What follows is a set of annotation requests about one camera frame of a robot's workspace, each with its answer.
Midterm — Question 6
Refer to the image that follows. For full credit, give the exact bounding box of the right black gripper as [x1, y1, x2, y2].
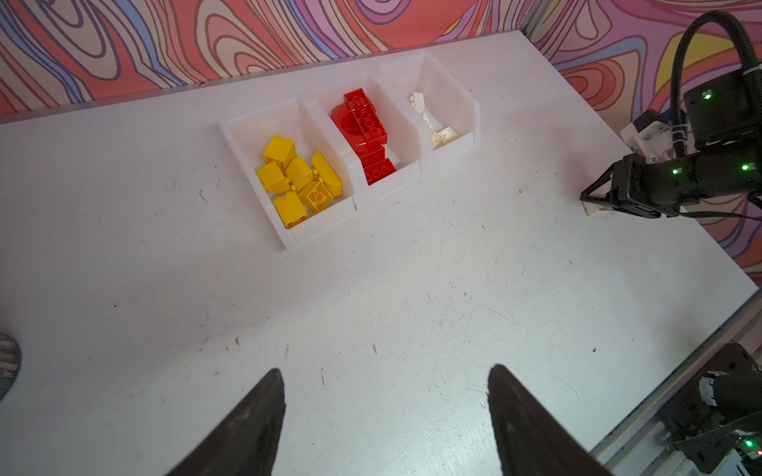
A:
[579, 154, 708, 218]

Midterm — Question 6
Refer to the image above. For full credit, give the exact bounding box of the white lego block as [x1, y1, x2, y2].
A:
[409, 91, 426, 114]

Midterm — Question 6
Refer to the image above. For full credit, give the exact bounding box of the yellow sloped lego brick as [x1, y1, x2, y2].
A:
[256, 162, 292, 196]

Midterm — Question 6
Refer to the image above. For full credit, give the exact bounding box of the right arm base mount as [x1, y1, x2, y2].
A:
[658, 343, 761, 475]

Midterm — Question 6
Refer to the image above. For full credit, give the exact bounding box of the clear cup of pens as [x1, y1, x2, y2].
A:
[0, 332, 22, 400]

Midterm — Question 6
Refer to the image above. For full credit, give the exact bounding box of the white long lego plate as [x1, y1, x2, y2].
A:
[431, 127, 458, 150]

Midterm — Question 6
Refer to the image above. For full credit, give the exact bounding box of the yellow lego brick front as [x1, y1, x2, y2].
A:
[298, 180, 335, 214]

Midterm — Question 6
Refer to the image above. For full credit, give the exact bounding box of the red arch lego piece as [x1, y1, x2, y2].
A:
[331, 103, 367, 154]

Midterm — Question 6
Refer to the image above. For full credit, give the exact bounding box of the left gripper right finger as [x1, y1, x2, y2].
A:
[488, 364, 609, 476]

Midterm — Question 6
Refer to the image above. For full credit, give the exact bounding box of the white three-compartment bin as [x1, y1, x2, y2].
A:
[220, 53, 480, 250]

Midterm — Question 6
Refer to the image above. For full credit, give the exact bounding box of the yellow lego brick extra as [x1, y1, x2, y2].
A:
[285, 157, 315, 192]

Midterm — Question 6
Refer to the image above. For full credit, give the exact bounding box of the yellow lego brick front bin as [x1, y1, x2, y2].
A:
[273, 192, 309, 229]

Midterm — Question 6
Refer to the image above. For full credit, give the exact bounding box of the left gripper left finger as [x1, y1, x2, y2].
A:
[170, 368, 286, 475]

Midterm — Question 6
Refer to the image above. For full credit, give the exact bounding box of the yellow tall lego brick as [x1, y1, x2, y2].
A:
[263, 136, 297, 172]

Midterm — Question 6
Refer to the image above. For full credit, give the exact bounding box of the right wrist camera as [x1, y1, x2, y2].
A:
[620, 109, 674, 165]

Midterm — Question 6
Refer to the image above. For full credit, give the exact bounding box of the yellow curved lego piece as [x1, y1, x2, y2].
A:
[312, 152, 343, 198]

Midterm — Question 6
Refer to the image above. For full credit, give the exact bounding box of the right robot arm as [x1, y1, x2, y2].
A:
[579, 10, 761, 219]

